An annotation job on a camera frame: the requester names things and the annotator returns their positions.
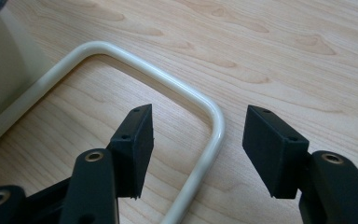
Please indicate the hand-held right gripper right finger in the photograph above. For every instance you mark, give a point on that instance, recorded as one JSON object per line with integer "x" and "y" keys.
{"x": 273, "y": 155}

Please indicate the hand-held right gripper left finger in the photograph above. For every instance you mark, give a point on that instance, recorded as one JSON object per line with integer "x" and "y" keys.
{"x": 133, "y": 155}

